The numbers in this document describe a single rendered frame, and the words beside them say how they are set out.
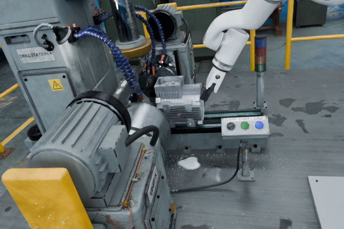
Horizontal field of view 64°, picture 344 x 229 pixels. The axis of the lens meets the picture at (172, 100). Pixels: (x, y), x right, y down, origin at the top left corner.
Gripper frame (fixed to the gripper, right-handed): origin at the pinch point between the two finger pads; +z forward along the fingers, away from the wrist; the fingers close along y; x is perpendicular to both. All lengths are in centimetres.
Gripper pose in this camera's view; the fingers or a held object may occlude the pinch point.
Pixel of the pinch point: (205, 95)
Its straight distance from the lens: 120.9
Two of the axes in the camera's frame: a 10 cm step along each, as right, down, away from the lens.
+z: -3.6, 7.8, 5.1
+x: -9.2, -3.8, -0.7
